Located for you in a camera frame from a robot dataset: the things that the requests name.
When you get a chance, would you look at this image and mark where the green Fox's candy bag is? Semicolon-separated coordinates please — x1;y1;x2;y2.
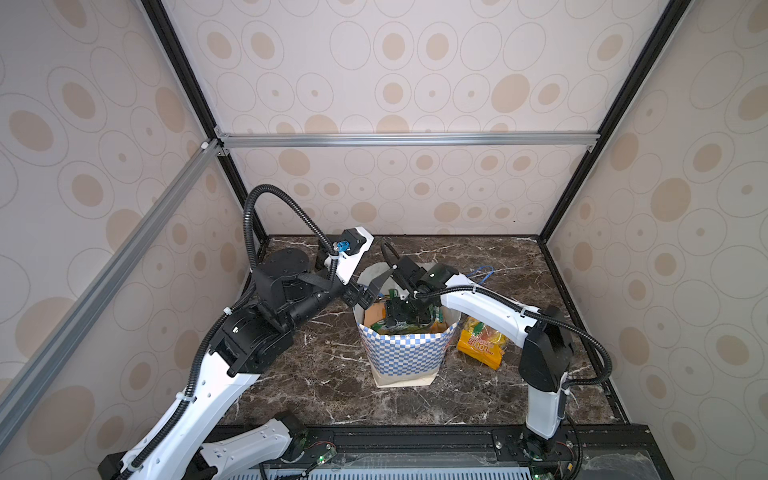
370;289;444;335

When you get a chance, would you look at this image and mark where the black frame post right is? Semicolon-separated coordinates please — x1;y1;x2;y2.
538;0;694;246

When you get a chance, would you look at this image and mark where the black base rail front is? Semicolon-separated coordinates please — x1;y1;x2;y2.
184;424;672;479

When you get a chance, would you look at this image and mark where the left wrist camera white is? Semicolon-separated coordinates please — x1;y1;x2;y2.
336;226;374;285

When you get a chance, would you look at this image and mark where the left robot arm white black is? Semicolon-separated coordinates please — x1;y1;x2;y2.
98;184;382;479

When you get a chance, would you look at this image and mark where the black frame post left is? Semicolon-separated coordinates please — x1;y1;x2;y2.
138;0;269;244

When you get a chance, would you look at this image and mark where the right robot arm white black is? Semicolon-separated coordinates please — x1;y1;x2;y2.
381;242;613;459

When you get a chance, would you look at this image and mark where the blue checkered paper bag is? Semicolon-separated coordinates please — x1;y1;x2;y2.
353;280;466;388

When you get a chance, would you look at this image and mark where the yellow gummy candy bag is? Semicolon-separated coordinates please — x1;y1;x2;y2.
457;317;509;370

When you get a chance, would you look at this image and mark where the black frame post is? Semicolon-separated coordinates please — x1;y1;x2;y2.
538;0;694;246
138;0;269;244

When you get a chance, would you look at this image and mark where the aluminium rail left wall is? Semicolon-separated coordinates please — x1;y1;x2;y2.
1;139;222;449

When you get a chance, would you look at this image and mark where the horizontal aluminium rail back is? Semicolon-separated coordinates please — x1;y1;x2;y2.
220;131;600;149

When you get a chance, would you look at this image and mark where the orange potato chips bag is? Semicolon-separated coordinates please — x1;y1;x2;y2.
363;302;449;335

